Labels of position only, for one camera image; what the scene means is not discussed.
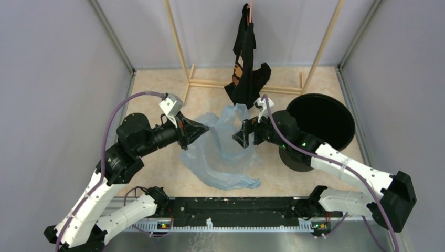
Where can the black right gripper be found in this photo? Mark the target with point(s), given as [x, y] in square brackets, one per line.
[242, 136]

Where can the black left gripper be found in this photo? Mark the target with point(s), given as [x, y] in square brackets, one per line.
[190, 130]

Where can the light blue trash bag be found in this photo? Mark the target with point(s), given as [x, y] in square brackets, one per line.
[216, 158]

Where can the black plastic trash bin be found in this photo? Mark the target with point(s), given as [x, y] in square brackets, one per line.
[324, 117]

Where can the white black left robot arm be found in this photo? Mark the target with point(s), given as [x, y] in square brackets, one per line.
[85, 228]

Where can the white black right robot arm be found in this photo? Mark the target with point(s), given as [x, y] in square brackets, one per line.
[387, 198]

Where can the wooden clothes rack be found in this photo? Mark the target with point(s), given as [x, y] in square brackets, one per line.
[305, 80]

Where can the black printed t-shirt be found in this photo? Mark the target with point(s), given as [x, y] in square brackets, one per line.
[246, 83]

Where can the pink clothes hanger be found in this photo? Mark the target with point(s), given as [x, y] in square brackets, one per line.
[247, 12]

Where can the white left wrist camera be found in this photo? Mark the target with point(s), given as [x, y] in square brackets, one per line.
[171, 106]

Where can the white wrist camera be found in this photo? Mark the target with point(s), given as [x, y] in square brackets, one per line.
[261, 104]
[171, 106]

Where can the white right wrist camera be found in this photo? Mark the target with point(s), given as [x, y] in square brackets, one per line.
[261, 104]

